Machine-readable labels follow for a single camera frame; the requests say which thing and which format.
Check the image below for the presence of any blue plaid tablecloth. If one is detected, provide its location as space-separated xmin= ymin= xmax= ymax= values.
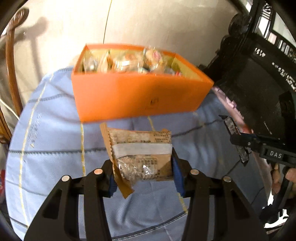
xmin=6 ymin=68 xmax=270 ymax=240

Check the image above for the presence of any round bread in wrapper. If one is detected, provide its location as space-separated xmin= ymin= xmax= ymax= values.
xmin=108 ymin=50 xmax=148 ymax=74

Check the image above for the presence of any brown paper snack packet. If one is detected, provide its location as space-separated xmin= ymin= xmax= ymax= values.
xmin=100 ymin=123 xmax=173 ymax=198

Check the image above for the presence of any pink cloth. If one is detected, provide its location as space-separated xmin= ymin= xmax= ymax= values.
xmin=212 ymin=86 xmax=253 ymax=133

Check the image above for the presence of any orange cardboard box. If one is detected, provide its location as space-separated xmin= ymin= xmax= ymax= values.
xmin=71 ymin=44 xmax=214 ymax=123

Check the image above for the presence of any white cable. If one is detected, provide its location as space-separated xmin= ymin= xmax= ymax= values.
xmin=0 ymin=98 xmax=20 ymax=121

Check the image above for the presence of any brown wooden chair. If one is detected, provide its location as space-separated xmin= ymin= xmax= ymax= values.
xmin=1 ymin=8 xmax=29 ymax=146

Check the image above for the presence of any clear bag of puffed snacks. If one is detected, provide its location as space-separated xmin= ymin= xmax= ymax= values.
xmin=83 ymin=50 xmax=112 ymax=73

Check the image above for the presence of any silver black snack bar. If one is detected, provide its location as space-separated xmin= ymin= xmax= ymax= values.
xmin=219 ymin=115 xmax=249 ymax=166

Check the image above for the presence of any person's right hand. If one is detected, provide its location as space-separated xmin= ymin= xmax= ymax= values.
xmin=270 ymin=162 xmax=296 ymax=196

